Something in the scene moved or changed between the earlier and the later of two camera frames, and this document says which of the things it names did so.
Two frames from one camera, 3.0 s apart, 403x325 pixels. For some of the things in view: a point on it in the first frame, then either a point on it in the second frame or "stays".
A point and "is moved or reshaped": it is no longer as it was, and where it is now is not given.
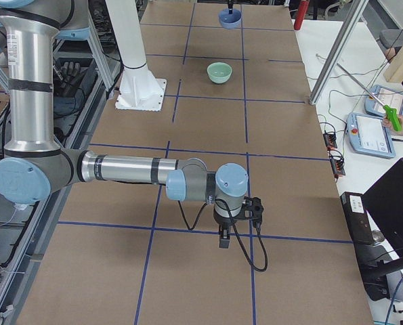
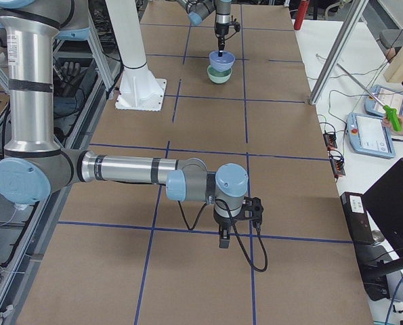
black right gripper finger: x=230 y=6 to x=221 y=28
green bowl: x=219 y=72 stays
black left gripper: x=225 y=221 stays
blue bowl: x=230 y=21 is moved or reshaped
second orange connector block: x=337 y=164 stays
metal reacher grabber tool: x=391 y=112 stays
